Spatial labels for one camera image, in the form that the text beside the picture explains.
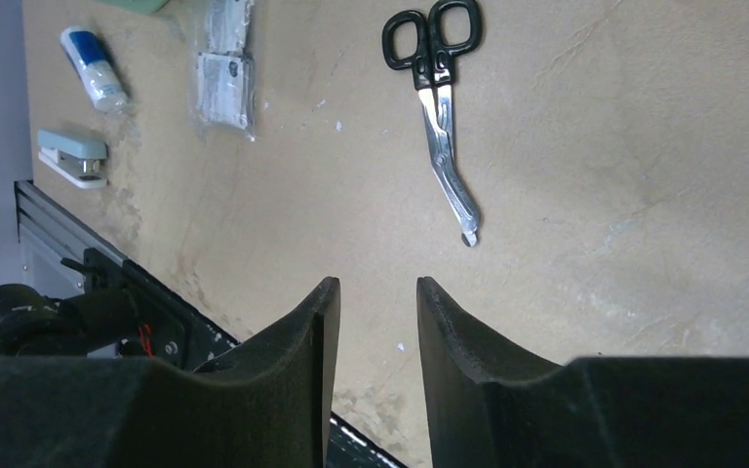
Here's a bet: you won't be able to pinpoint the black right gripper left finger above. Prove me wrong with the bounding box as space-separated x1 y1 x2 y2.
0 277 340 467

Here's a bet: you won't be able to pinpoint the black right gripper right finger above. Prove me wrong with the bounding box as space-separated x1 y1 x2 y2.
416 277 749 467

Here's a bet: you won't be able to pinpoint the clear bag alcohol pads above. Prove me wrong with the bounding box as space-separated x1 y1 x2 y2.
191 0 255 140

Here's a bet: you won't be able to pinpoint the black handled scissors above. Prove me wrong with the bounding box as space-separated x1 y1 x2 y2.
380 0 484 248

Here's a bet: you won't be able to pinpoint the green medicine case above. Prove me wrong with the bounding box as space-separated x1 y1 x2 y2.
96 0 170 15

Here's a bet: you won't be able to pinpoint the blue white stapler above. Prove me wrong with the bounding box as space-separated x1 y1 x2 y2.
36 129 108 190

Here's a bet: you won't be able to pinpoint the small white blue tube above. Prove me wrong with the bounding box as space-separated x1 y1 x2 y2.
59 26 129 113

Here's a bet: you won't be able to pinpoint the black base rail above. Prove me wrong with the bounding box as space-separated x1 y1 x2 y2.
14 179 408 468

